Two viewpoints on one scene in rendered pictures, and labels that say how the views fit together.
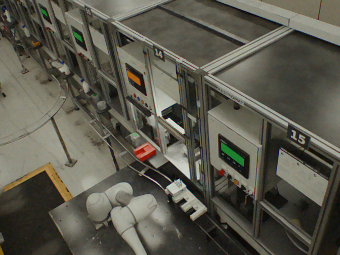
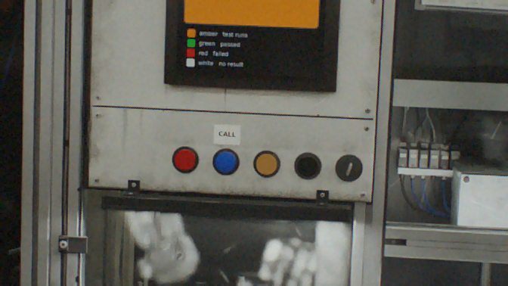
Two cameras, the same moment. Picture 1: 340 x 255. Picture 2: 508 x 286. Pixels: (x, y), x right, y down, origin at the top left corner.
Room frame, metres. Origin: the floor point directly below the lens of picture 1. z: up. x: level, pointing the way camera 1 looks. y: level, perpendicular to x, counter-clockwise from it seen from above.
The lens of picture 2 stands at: (1.53, 1.41, 1.62)
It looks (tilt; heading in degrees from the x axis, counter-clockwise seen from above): 6 degrees down; 306
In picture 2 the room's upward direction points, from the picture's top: 2 degrees clockwise
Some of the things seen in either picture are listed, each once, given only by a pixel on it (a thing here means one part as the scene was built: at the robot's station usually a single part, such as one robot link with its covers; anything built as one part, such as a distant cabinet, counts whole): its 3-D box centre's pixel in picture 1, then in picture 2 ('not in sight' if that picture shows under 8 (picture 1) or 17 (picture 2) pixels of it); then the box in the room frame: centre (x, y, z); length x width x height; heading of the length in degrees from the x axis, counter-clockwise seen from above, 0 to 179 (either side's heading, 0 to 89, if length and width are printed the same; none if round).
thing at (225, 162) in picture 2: not in sight; (226, 161); (2.41, 0.24, 1.42); 0.03 x 0.02 x 0.03; 31
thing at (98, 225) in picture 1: (101, 217); not in sight; (1.80, 0.70, 0.71); 0.22 x 0.18 x 0.06; 31
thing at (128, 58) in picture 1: (147, 75); (241, 38); (2.47, 0.14, 1.60); 0.42 x 0.29 x 0.46; 31
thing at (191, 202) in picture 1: (185, 201); not in sight; (1.73, -0.02, 0.84); 0.36 x 0.14 x 0.10; 31
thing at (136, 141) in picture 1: (136, 139); not in sight; (2.41, 0.34, 0.97); 0.08 x 0.08 x 0.12; 31
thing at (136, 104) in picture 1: (138, 104); (226, 200); (2.40, 0.26, 1.37); 0.36 x 0.04 x 0.04; 31
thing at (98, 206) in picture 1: (97, 205); not in sight; (1.82, 0.70, 0.85); 0.18 x 0.16 x 0.22; 120
